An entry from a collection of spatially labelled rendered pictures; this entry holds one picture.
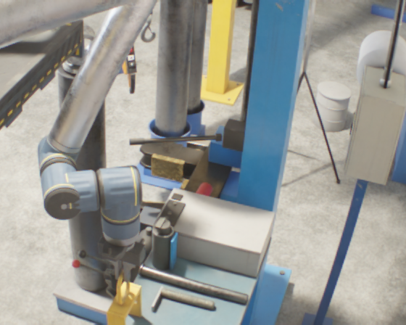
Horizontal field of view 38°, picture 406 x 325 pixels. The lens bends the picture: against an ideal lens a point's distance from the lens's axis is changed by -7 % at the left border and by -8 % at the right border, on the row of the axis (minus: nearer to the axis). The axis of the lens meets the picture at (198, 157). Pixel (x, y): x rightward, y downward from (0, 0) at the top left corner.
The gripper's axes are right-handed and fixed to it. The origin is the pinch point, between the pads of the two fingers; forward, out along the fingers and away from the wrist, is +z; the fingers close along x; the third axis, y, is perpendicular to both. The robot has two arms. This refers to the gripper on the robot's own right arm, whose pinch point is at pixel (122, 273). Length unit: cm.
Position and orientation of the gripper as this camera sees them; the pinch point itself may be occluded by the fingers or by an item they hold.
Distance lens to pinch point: 187.9
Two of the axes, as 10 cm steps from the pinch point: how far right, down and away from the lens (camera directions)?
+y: 3.0, -5.4, 7.9
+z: -0.6, 8.1, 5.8
